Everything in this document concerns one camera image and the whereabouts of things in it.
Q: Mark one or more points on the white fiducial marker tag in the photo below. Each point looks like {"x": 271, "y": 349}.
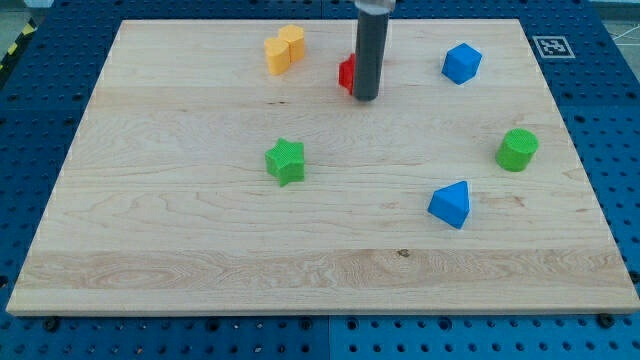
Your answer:
{"x": 553, "y": 47}

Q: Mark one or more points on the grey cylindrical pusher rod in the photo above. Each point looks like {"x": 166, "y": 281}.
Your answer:
{"x": 371, "y": 36}

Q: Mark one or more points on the silver rod mount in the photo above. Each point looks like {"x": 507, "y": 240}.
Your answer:
{"x": 375, "y": 6}

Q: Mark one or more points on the wooden board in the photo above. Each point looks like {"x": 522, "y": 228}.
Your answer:
{"x": 164, "y": 206}

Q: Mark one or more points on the blue triangle block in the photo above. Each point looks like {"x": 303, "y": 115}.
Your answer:
{"x": 451, "y": 204}

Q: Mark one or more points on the yellow heart block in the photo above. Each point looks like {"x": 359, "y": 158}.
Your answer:
{"x": 289, "y": 46}

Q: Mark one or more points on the green star block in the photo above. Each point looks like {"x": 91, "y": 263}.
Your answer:
{"x": 286, "y": 161}

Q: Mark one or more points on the green cylinder block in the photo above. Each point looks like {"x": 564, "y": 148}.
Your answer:
{"x": 516, "y": 150}

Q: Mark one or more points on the blue hexagon block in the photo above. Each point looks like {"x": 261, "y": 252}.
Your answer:
{"x": 461, "y": 63}

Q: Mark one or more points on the red star block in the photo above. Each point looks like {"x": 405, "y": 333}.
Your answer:
{"x": 346, "y": 73}

